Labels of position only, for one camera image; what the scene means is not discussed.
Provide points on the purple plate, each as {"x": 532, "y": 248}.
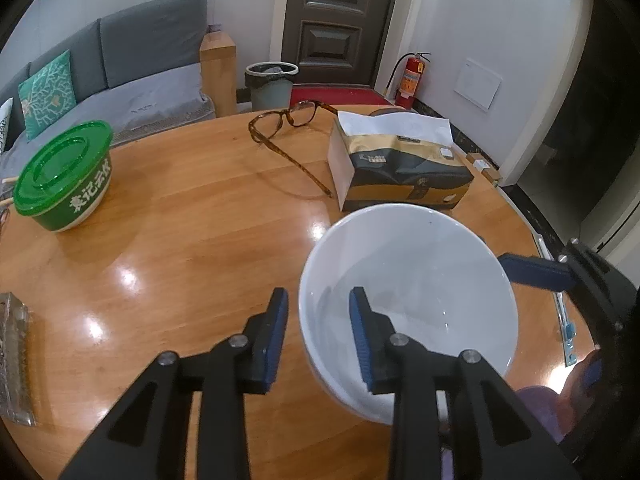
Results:
{"x": 537, "y": 410}

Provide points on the white bowl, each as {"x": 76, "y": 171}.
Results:
{"x": 415, "y": 270}

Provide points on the grey sofa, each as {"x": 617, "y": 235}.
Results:
{"x": 140, "y": 50}

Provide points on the green lidded takeaway bowl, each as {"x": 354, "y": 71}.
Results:
{"x": 62, "y": 175}

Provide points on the black and gold tissue box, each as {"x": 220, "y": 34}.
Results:
{"x": 400, "y": 165}

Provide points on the glass ashtray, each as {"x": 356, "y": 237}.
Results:
{"x": 12, "y": 355}

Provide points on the wooden chopstick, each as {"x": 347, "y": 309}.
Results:
{"x": 6, "y": 201}
{"x": 9, "y": 180}

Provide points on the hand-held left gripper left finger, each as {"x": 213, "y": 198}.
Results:
{"x": 277, "y": 340}

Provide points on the small cardboard box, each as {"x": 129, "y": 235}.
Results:
{"x": 482, "y": 167}

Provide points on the white wall panel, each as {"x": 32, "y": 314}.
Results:
{"x": 477, "y": 84}

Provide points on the white patterned cushion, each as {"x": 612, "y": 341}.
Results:
{"x": 4, "y": 125}

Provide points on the tortoiseshell eyeglasses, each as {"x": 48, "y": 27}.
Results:
{"x": 280, "y": 127}

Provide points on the teal patterned cushion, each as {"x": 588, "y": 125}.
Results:
{"x": 47, "y": 92}

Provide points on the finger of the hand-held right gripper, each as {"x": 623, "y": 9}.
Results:
{"x": 537, "y": 271}
{"x": 593, "y": 372}

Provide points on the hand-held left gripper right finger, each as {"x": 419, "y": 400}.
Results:
{"x": 360, "y": 340}

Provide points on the red door mat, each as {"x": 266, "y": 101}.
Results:
{"x": 340, "y": 96}

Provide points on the red fire extinguisher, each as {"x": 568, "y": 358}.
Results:
{"x": 410, "y": 80}

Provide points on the packaged toothbrush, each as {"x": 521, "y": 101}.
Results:
{"x": 565, "y": 327}

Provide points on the dark brown door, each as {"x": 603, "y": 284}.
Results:
{"x": 340, "y": 20}

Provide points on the grey trash bin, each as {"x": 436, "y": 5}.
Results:
{"x": 270, "y": 87}

